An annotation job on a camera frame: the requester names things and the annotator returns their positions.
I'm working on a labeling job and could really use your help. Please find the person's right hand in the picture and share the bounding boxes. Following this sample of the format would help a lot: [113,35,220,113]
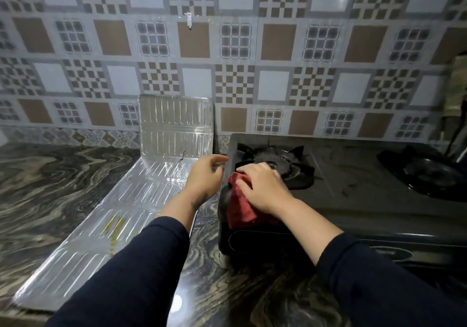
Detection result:
[236,162,297,217]

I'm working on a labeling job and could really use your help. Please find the person's left hand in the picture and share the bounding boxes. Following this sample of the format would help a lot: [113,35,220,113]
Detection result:
[183,154,229,202]

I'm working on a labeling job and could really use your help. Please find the red cleaning cloth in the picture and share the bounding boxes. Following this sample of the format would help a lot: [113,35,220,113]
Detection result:
[226,172,280,230]

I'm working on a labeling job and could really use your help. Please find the person's right forearm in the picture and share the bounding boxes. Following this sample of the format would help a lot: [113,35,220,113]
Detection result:
[272,198,467,327]

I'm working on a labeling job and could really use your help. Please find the person's left forearm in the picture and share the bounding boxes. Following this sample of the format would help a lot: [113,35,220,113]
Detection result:
[45,188,211,327]

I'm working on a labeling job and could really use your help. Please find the black burner pan support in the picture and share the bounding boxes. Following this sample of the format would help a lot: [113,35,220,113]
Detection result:
[234,144,316,191]
[377,146,467,203]

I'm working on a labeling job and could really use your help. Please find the silver ribbed splash guard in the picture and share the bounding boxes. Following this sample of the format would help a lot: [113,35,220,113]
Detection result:
[11,95,216,311]

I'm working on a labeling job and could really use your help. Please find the black gas stove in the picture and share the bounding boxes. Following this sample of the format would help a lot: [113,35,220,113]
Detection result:
[218,133,467,270]

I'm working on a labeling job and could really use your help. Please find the hanging greenish cloth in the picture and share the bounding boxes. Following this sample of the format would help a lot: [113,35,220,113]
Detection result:
[442,51,467,119]

